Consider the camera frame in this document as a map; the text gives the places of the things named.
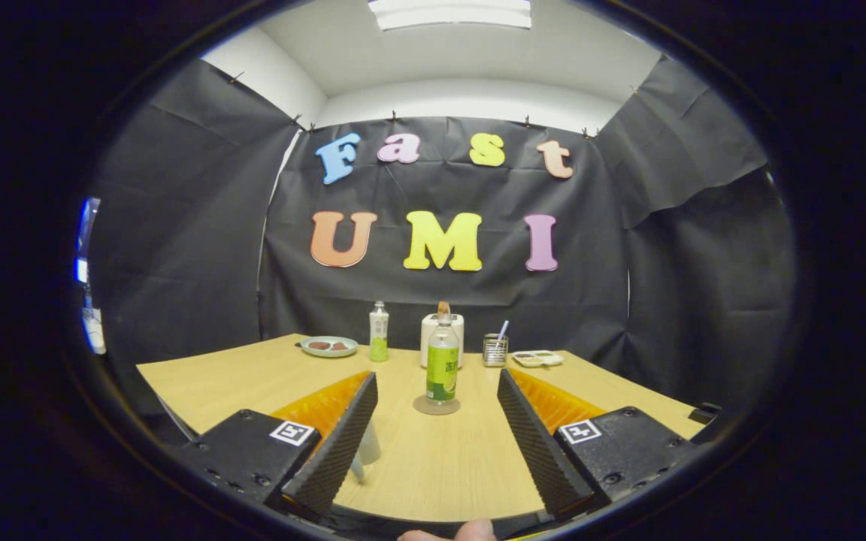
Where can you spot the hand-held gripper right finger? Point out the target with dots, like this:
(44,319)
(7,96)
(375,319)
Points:
(534,443)

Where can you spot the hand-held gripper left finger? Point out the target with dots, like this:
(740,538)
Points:
(343,447)

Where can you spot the white cup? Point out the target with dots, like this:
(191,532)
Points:
(369,447)

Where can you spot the round brown coaster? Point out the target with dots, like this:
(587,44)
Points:
(421,408)

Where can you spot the green label juice bottle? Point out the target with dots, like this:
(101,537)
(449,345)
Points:
(442,372)

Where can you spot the capped green label bottle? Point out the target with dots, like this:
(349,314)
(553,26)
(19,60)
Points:
(379,334)

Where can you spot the white divided food tray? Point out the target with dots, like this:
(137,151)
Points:
(538,359)

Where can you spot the pale green plate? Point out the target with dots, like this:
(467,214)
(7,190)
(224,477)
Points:
(328,353)

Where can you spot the metal mesh holder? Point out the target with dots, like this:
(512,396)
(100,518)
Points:
(495,353)

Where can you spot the wooden table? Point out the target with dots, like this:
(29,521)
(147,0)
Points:
(215,383)

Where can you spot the white toaster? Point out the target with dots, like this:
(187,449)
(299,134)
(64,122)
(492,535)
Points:
(427,321)

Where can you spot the small black object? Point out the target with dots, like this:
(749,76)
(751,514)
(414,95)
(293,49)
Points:
(705,413)

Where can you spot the black backdrop cloth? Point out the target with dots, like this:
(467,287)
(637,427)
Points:
(440,293)

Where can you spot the ceiling light panel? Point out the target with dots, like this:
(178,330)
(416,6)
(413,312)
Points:
(448,11)

